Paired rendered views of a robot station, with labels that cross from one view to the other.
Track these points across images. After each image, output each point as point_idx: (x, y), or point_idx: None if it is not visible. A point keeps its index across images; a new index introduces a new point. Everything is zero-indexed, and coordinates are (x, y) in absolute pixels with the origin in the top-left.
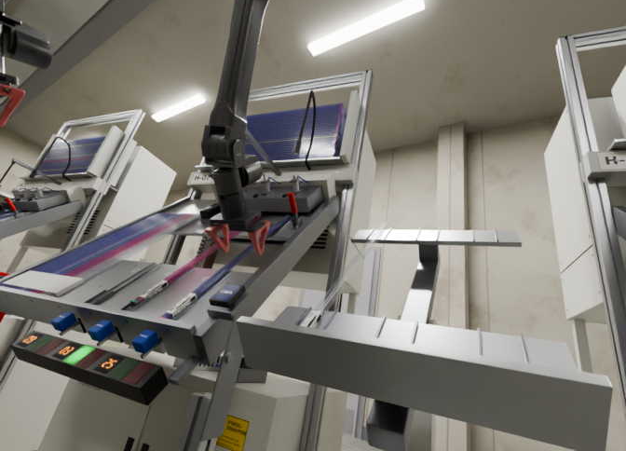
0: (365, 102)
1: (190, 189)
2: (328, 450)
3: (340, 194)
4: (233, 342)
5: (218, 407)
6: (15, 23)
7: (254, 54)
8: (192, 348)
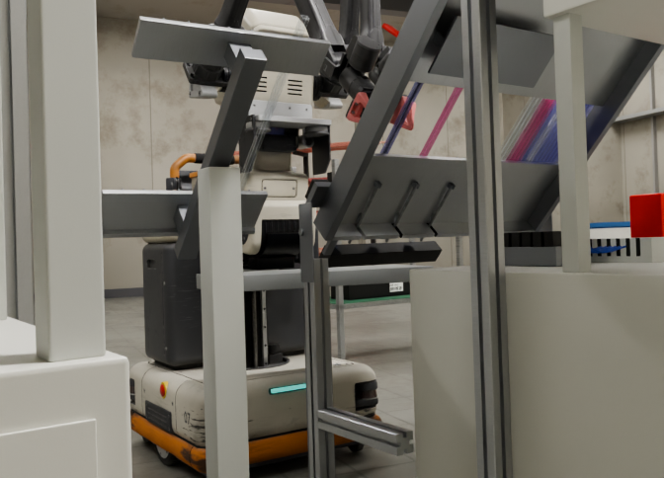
0: None
1: None
2: (651, 408)
3: None
4: (301, 221)
5: (304, 264)
6: (378, 58)
7: None
8: None
